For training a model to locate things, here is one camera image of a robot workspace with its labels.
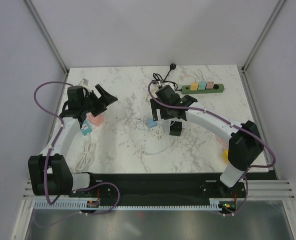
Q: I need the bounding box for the green power strip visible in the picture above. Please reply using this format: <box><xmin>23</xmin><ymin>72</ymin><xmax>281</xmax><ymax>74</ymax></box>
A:
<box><xmin>181</xmin><ymin>83</ymin><xmax>225</xmax><ymax>95</ymax></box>

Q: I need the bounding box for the yellow coiled cable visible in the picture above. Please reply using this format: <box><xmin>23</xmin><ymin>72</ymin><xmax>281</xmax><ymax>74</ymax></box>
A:
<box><xmin>145</xmin><ymin>74</ymin><xmax>196</xmax><ymax>101</ymax></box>

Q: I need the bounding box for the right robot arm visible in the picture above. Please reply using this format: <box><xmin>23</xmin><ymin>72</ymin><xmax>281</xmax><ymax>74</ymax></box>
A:
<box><xmin>148</xmin><ymin>85</ymin><xmax>264</xmax><ymax>197</ymax></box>

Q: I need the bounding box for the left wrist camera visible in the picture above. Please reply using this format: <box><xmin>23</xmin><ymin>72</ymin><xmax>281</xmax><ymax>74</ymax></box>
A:
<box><xmin>79</xmin><ymin>78</ymin><xmax>89</xmax><ymax>87</ymax></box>

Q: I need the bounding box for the yellow cube plug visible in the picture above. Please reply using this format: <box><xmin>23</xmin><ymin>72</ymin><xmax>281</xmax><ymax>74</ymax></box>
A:
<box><xmin>222</xmin><ymin>149</ymin><xmax>229</xmax><ymax>164</ymax></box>

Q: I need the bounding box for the teal plug adapter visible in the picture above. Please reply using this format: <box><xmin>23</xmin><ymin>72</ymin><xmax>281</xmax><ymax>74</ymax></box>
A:
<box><xmin>198</xmin><ymin>81</ymin><xmax>207</xmax><ymax>91</ymax></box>

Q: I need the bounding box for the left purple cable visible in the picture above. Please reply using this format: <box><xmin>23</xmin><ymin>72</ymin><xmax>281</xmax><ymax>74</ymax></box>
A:
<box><xmin>34</xmin><ymin>81</ymin><xmax>75</xmax><ymax>206</ymax></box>

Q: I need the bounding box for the white cable duct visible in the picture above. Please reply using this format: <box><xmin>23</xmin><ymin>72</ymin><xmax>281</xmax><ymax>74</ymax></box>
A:
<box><xmin>33</xmin><ymin>199</ymin><xmax>223</xmax><ymax>211</ymax></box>

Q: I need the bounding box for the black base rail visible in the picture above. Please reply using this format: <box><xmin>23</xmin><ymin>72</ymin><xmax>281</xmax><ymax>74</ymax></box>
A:
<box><xmin>39</xmin><ymin>171</ymin><xmax>246</xmax><ymax>207</ymax></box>

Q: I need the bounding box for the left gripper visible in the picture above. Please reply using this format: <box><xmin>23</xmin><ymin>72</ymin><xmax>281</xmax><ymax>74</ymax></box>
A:
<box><xmin>81</xmin><ymin>84</ymin><xmax>117</xmax><ymax>117</ymax></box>

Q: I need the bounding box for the light blue cable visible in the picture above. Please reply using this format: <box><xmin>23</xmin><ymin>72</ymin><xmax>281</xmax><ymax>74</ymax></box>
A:
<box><xmin>135</xmin><ymin>119</ymin><xmax>176</xmax><ymax>156</ymax></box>

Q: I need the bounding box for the blue plug adapter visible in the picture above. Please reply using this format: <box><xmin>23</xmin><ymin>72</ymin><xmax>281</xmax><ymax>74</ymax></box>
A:
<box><xmin>146</xmin><ymin>118</ymin><xmax>157</xmax><ymax>129</ymax></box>

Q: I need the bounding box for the pink cube socket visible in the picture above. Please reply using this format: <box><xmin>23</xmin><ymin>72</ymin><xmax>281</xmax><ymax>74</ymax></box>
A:
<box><xmin>87</xmin><ymin>113</ymin><xmax>104</xmax><ymax>127</ymax></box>

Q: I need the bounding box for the teal power strip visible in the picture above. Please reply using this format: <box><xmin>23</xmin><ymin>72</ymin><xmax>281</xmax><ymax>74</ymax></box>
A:
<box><xmin>80</xmin><ymin>120</ymin><xmax>92</xmax><ymax>136</ymax></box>

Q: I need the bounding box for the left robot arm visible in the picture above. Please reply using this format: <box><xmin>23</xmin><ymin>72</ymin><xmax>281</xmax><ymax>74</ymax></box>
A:
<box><xmin>28</xmin><ymin>84</ymin><xmax>118</xmax><ymax>197</ymax></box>

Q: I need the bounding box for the white plug adapter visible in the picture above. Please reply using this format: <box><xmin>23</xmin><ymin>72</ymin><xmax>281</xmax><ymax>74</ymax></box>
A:
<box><xmin>150</xmin><ymin>125</ymin><xmax>164</xmax><ymax>140</ymax></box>

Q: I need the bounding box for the black cube adapter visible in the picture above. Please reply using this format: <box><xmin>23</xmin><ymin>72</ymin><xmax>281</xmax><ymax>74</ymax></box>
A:
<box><xmin>169</xmin><ymin>121</ymin><xmax>182</xmax><ymax>137</ymax></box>

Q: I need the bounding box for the yellow plug adapter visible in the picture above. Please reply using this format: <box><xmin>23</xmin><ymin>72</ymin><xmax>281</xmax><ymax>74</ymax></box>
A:
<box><xmin>190</xmin><ymin>82</ymin><xmax>199</xmax><ymax>91</ymax></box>

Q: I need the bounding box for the white power cord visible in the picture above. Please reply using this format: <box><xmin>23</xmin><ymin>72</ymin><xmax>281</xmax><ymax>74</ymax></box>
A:
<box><xmin>74</xmin><ymin>134</ymin><xmax>96</xmax><ymax>173</ymax></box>

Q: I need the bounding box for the pink plug adapter on strip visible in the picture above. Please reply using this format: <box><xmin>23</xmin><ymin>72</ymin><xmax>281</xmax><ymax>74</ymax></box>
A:
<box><xmin>206</xmin><ymin>81</ymin><xmax>214</xmax><ymax>90</ymax></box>

